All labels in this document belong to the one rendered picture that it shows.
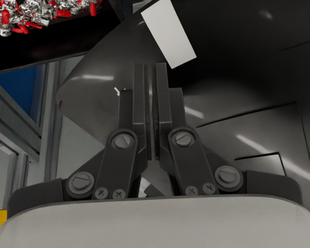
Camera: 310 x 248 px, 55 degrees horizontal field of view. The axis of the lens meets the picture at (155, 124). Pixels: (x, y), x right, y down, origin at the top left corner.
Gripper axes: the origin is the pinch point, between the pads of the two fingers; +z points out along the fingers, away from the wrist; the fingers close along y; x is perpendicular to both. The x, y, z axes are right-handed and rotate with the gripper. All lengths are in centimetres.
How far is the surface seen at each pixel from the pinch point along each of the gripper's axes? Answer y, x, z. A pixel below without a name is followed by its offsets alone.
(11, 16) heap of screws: -12.9, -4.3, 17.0
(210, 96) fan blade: 3.1, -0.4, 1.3
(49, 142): -37, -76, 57
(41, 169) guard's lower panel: -39, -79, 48
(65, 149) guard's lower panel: -31, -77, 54
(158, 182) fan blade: 0.4, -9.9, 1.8
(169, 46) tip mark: 1.0, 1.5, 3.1
